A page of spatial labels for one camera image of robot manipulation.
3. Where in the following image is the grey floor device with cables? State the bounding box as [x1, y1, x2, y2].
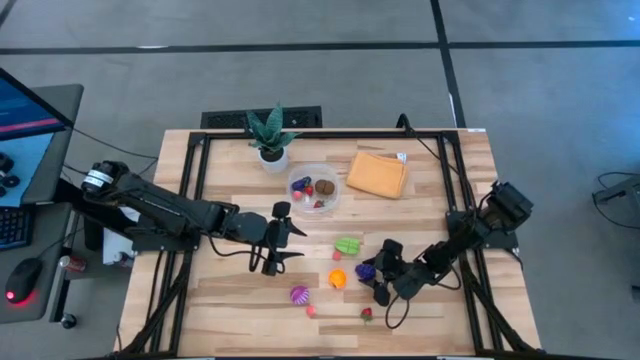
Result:
[592, 172, 640, 231]

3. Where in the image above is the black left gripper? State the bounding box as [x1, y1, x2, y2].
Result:
[261, 201, 308, 277]

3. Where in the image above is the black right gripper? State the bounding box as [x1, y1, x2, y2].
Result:
[359, 238, 409, 307]

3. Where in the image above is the green plant in white pot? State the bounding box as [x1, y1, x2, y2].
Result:
[244, 102, 301, 175]

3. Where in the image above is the black keyboard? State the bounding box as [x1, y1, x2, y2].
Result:
[0, 205, 35, 252]

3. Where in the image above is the folded orange cloth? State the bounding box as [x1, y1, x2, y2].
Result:
[345, 151, 410, 200]

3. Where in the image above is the purple white striped toy onion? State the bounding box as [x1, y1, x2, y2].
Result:
[289, 285, 311, 306]

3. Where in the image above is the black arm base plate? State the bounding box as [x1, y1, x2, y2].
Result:
[446, 209, 521, 251]

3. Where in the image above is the white box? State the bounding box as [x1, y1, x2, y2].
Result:
[102, 203, 141, 267]

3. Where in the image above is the orange toy orange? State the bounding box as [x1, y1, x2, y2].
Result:
[328, 268, 349, 290]

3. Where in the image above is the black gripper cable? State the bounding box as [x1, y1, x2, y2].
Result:
[383, 264, 462, 330]
[206, 233, 266, 275]

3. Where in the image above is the clear plastic tupperware container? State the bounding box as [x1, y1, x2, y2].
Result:
[286, 162, 342, 216]

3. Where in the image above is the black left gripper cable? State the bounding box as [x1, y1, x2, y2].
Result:
[206, 233, 266, 275]

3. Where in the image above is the black computer monitor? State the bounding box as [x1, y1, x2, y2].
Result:
[0, 67, 76, 144]

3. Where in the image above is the red silver drink can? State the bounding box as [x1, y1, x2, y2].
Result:
[58, 255, 87, 274]

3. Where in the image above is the black power cable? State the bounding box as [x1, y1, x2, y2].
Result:
[396, 113, 481, 216]

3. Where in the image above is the grey desk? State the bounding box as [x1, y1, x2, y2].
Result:
[0, 83, 85, 324]

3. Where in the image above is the light blue desk mat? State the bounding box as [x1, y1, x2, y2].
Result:
[0, 130, 55, 209]

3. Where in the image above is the green toy leafy vegetable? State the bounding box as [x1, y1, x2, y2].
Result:
[333, 237, 362, 256]

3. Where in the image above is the black computer mouse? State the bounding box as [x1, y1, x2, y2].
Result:
[3, 257, 44, 305]

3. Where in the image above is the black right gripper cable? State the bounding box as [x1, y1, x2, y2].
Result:
[383, 264, 462, 330]

